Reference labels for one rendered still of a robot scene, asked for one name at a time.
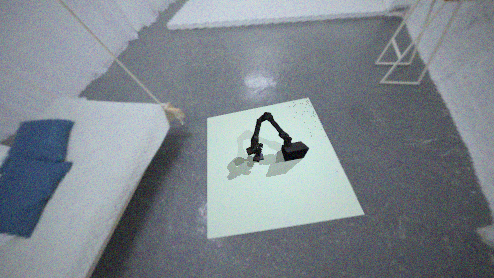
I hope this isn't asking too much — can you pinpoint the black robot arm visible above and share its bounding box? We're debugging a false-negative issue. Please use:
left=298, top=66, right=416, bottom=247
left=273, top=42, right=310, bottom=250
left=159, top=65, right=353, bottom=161
left=246, top=112, right=292, bottom=155

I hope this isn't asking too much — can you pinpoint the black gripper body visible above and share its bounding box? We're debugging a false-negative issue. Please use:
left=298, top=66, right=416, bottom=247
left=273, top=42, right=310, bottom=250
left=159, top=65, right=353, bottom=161
left=253, top=150, right=261, bottom=162

